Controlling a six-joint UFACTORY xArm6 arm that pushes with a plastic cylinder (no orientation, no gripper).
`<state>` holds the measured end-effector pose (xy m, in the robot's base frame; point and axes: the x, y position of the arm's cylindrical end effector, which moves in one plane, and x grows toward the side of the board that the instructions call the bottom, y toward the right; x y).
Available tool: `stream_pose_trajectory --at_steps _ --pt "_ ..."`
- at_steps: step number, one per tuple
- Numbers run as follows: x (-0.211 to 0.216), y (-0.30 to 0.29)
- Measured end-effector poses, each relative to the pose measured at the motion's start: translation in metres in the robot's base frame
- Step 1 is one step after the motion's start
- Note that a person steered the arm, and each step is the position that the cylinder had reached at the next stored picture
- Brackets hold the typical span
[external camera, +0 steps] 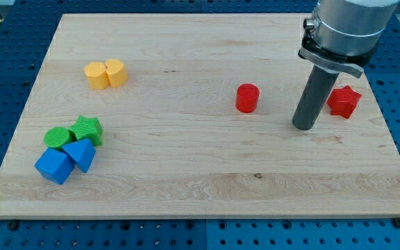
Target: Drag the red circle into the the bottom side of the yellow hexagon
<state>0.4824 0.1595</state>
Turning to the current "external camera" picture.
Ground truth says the red cylinder block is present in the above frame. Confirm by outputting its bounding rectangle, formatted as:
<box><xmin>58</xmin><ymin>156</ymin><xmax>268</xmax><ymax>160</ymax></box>
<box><xmin>235</xmin><ymin>83</ymin><xmax>260</xmax><ymax>113</ymax></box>

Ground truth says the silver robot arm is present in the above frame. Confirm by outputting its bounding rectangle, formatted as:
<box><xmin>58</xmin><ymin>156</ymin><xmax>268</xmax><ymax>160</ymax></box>
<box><xmin>299</xmin><ymin>0</ymin><xmax>398</xmax><ymax>78</ymax></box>

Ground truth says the yellow hexagon block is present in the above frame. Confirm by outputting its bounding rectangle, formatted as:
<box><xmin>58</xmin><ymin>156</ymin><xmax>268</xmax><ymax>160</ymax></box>
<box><xmin>83</xmin><ymin>62</ymin><xmax>109</xmax><ymax>90</ymax></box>

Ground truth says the light wooden board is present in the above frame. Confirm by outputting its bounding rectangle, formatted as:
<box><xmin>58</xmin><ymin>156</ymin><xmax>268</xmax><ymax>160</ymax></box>
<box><xmin>0</xmin><ymin>14</ymin><xmax>400</xmax><ymax>220</ymax></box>

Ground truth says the green star block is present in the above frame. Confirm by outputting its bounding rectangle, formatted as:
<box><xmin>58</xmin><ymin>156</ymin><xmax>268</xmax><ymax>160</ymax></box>
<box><xmin>69</xmin><ymin>115</ymin><xmax>103</xmax><ymax>146</ymax></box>

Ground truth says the blue triangle block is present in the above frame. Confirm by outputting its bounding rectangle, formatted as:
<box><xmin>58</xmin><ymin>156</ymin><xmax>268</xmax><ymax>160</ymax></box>
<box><xmin>62</xmin><ymin>139</ymin><xmax>96</xmax><ymax>173</ymax></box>

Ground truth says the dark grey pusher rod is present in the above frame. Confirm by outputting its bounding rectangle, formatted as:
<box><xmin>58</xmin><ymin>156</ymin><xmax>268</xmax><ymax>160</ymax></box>
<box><xmin>292</xmin><ymin>65</ymin><xmax>339</xmax><ymax>131</ymax></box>

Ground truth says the red star block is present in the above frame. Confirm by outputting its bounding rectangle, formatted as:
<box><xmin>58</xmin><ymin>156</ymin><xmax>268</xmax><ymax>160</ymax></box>
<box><xmin>326</xmin><ymin>85</ymin><xmax>362</xmax><ymax>119</ymax></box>

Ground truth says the green cylinder block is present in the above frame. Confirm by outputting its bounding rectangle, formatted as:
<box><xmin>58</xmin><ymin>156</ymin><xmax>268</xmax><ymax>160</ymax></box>
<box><xmin>44</xmin><ymin>126</ymin><xmax>74</xmax><ymax>151</ymax></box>

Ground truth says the blue cube block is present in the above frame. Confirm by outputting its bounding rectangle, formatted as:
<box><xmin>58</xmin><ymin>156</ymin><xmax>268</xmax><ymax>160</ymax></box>
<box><xmin>34</xmin><ymin>148</ymin><xmax>74</xmax><ymax>185</ymax></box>

